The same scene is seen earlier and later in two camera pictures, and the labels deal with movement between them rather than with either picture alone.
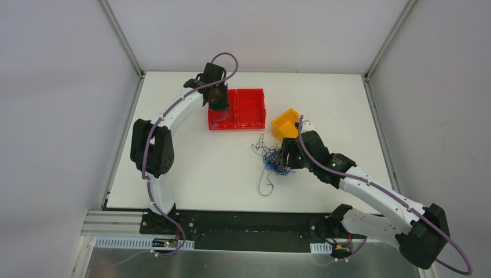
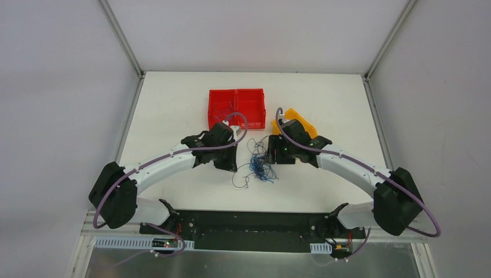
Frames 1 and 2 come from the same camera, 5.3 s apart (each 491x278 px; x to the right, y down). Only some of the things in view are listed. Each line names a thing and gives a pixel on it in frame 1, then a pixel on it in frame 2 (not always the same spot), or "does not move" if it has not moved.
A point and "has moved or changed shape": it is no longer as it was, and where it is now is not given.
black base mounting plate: x=245 y=231 does not move
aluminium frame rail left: x=110 y=222 does not move
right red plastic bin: x=250 y=111 does not move
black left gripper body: x=216 y=97 to x=226 y=158
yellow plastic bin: x=284 y=125 does not move
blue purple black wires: x=269 y=153 has moved or changed shape
